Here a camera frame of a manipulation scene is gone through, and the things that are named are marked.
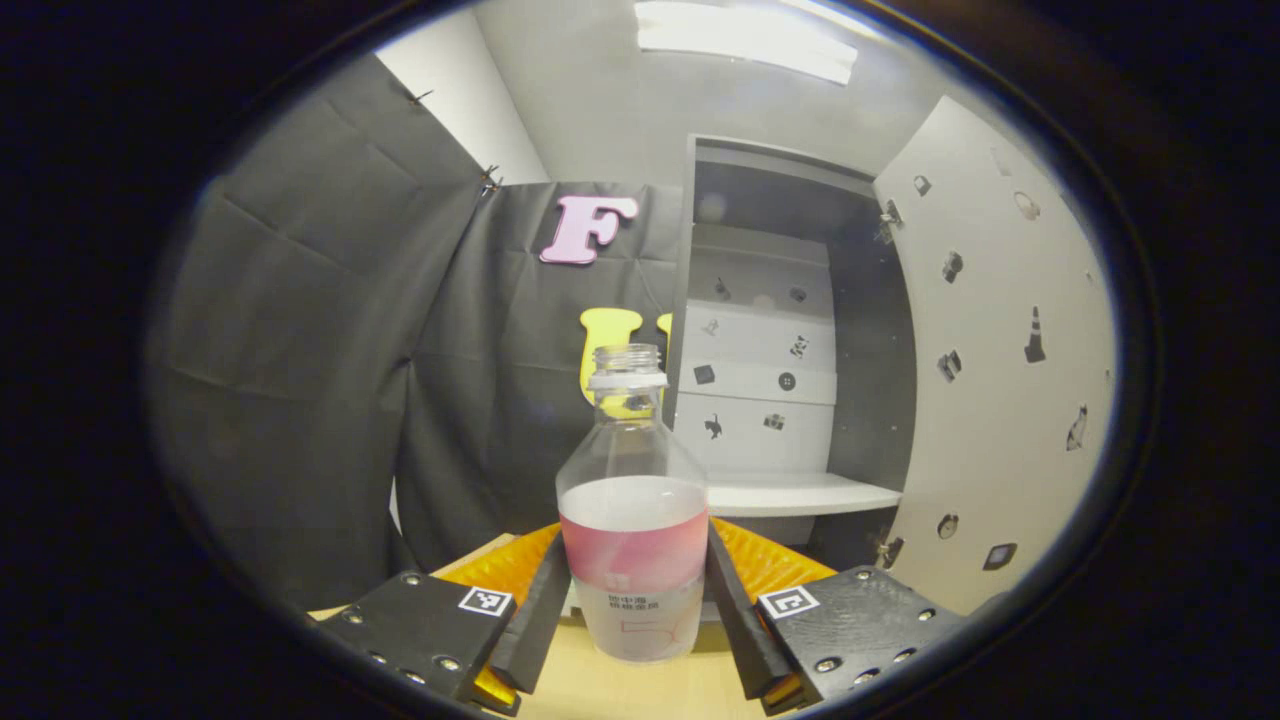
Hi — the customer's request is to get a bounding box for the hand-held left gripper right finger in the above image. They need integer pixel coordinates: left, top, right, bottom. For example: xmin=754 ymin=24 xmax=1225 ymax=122
xmin=705 ymin=517 xmax=969 ymax=717

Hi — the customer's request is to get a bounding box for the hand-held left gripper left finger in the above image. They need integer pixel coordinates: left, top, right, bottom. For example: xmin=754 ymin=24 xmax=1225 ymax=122
xmin=320 ymin=522 xmax=573 ymax=717

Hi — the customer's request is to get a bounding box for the clear bottle with pink label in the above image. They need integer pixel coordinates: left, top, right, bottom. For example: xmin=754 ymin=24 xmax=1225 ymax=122
xmin=556 ymin=344 xmax=711 ymax=664

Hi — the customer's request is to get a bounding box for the grey cabinet door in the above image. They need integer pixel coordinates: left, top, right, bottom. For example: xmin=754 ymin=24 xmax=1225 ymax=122
xmin=872 ymin=95 xmax=1118 ymax=616

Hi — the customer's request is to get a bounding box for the white cabinet shelf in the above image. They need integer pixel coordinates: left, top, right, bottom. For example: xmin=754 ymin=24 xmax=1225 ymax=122
xmin=705 ymin=472 xmax=904 ymax=518

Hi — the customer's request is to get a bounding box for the black backdrop cloth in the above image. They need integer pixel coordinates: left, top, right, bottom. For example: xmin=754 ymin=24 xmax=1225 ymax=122
xmin=155 ymin=55 xmax=691 ymax=611

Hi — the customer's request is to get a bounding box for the long ceiling light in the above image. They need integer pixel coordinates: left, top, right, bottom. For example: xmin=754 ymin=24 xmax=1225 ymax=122
xmin=635 ymin=0 xmax=859 ymax=86

